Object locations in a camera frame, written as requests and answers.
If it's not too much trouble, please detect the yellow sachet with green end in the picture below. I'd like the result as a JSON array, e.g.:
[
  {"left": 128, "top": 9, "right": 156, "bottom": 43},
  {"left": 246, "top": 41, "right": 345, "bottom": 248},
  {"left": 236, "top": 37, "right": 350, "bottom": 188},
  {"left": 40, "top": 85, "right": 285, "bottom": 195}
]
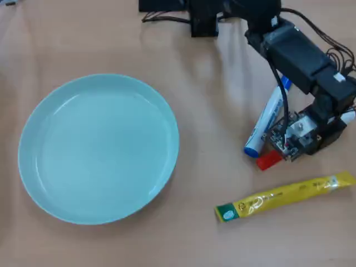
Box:
[{"left": 214, "top": 170, "right": 356, "bottom": 224}]

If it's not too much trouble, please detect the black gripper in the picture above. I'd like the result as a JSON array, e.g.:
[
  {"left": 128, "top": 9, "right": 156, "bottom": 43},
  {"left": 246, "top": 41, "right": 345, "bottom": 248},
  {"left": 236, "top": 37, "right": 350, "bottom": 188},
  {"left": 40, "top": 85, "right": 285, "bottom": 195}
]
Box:
[{"left": 303, "top": 94, "right": 348, "bottom": 156}]

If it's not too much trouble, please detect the black camera cable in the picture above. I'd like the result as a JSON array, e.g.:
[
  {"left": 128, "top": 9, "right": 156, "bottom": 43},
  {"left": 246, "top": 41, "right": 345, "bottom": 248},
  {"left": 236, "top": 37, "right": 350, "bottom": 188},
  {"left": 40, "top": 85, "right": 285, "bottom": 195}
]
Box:
[{"left": 267, "top": 60, "right": 290, "bottom": 147}]

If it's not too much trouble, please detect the light teal round plate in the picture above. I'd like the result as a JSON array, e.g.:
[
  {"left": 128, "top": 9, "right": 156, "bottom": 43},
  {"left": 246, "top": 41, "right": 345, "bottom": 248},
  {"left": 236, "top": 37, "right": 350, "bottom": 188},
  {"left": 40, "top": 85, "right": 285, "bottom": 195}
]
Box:
[{"left": 17, "top": 73, "right": 180, "bottom": 226}]

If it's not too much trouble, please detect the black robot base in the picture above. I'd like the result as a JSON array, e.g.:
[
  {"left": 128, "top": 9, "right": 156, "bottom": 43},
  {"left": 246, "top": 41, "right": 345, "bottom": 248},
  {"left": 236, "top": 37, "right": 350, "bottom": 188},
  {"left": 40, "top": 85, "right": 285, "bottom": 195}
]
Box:
[{"left": 138, "top": 0, "right": 223, "bottom": 38}]

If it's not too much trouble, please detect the red and white marker pen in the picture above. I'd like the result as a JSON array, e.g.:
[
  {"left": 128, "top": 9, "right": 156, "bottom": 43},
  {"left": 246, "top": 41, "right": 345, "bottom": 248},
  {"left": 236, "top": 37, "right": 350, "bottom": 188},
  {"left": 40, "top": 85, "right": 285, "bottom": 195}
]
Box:
[{"left": 255, "top": 111, "right": 356, "bottom": 171}]

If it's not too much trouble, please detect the blue and white marker pen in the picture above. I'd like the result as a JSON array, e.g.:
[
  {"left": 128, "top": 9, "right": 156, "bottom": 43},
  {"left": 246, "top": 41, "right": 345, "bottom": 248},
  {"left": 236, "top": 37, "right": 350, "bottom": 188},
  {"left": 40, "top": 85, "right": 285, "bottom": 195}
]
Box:
[{"left": 243, "top": 75, "right": 293, "bottom": 159}]

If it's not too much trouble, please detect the dark arm wire bundle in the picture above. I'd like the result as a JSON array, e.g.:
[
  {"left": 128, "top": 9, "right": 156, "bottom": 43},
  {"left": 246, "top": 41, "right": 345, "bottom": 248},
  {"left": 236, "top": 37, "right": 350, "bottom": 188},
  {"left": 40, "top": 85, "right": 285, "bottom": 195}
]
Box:
[{"left": 280, "top": 7, "right": 356, "bottom": 81}]

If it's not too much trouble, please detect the wrist camera circuit board module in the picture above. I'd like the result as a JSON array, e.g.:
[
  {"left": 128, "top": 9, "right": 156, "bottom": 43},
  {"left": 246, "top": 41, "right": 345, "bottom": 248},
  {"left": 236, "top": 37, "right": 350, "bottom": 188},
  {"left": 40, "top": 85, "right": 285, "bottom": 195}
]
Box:
[{"left": 267, "top": 110, "right": 318, "bottom": 162}]

